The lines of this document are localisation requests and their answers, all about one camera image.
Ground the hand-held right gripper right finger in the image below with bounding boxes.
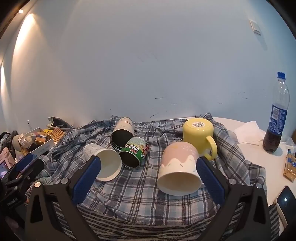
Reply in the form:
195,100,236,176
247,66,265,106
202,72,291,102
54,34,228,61
196,157,271,241

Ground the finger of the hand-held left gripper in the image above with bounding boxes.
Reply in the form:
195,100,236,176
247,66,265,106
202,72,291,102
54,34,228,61
6,159,45,189
14,153,38,173

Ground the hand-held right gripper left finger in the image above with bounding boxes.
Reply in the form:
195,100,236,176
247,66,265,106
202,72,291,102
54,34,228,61
24,155,102,241

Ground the pink and white cup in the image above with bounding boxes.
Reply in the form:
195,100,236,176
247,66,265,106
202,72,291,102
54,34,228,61
157,142,205,195

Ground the white paper cup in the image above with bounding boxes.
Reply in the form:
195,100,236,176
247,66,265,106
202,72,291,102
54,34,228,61
84,143,122,182

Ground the tall white tumbler cup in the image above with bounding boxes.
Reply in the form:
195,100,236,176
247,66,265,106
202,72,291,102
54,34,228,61
110,117,135,151

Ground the pink pouch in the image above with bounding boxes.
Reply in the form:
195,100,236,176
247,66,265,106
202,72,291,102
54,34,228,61
0,148,16,181

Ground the open white cardboard box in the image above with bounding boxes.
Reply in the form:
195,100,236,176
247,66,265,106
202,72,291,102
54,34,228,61
20,127,56,155

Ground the yellow mug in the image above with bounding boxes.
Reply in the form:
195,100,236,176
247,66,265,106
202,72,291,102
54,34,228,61
183,118,218,161

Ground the blue plaid cloth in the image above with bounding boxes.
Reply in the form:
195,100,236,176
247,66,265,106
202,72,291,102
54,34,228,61
25,112,267,226

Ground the green tin can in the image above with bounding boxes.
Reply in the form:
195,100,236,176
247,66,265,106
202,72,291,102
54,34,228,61
119,136,150,169

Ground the white tissue paper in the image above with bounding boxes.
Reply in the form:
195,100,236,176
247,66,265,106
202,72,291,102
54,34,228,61
233,121,266,145

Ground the black smartphone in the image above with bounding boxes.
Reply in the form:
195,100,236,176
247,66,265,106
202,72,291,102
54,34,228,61
274,185,296,229

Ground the gold and blue snack packet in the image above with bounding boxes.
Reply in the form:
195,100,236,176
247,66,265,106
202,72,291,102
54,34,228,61
283,148,296,181

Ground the cola bottle blue cap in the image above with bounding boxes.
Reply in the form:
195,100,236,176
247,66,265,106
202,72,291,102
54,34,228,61
262,72,290,153

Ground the white wall switch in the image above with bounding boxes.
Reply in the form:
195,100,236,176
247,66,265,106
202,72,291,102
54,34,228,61
249,20,262,35

